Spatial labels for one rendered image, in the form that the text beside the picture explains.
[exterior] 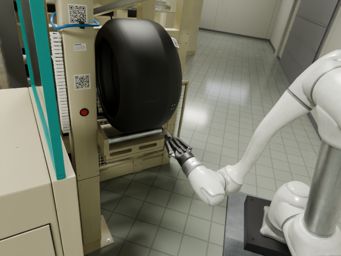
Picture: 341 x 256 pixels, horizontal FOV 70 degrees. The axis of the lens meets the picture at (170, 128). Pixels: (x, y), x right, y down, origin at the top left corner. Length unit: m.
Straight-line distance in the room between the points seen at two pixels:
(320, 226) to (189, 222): 1.33
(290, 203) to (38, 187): 0.94
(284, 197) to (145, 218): 1.26
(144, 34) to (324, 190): 0.93
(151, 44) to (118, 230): 1.42
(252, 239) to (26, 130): 1.03
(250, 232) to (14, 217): 1.00
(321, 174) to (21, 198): 0.78
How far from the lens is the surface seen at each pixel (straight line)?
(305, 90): 0.83
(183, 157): 1.07
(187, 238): 2.06
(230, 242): 1.30
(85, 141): 1.39
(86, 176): 1.53
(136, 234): 2.04
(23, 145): 0.72
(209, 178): 0.99
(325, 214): 0.95
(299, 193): 1.17
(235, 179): 1.08
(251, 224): 1.34
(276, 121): 0.87
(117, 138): 1.35
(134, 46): 1.13
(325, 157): 0.82
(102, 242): 2.00
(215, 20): 12.40
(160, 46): 1.19
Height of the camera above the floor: 1.66
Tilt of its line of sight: 30 degrees down
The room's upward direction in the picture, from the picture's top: 8 degrees clockwise
